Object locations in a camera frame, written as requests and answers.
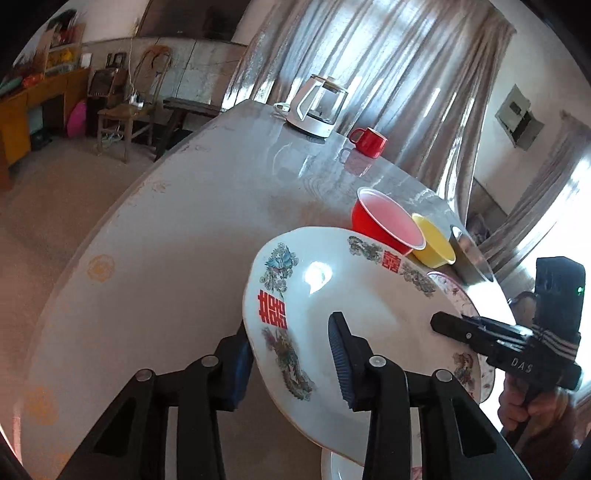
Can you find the yellow plastic cup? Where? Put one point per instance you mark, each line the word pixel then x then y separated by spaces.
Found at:
pixel 434 249

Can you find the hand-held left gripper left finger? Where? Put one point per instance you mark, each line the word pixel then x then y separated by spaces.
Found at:
pixel 238 374

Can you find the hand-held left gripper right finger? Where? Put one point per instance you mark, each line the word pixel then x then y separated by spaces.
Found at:
pixel 341 364

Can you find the narrow beige curtain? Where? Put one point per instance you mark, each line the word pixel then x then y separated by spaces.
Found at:
pixel 540 194

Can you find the person's right hand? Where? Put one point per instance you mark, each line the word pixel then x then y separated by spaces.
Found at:
pixel 510 401

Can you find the red plastic cup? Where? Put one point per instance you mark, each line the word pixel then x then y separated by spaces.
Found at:
pixel 369 221

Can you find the wooden chair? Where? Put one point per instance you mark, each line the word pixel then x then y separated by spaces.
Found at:
pixel 120 113

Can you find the white power strip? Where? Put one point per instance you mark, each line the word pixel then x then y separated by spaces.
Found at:
pixel 136 100

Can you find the grey wall electrical box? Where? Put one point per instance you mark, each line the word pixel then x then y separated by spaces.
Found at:
pixel 519 117

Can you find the pink bag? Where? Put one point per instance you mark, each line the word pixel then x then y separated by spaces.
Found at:
pixel 77 120

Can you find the wooden desk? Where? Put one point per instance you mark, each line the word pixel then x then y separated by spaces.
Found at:
pixel 14 120

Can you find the white glass electric kettle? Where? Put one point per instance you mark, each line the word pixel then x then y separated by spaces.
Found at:
pixel 314 120

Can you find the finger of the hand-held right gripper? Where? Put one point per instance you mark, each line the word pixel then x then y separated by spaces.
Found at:
pixel 466 330

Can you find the red mug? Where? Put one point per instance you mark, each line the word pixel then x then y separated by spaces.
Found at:
pixel 369 143

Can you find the dark wooden bench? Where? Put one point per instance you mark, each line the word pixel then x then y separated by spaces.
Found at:
pixel 189 107

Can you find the white plate with pink rim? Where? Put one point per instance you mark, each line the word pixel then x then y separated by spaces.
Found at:
pixel 457 290

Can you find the white plate with red print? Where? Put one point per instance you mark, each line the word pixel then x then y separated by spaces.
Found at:
pixel 332 286

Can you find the small display cabinet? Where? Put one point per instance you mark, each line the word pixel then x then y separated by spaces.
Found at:
pixel 64 50

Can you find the grey floral tablecloth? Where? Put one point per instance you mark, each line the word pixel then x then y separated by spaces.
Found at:
pixel 184 230

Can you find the wide beige curtain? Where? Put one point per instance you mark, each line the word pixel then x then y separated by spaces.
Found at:
pixel 392 69

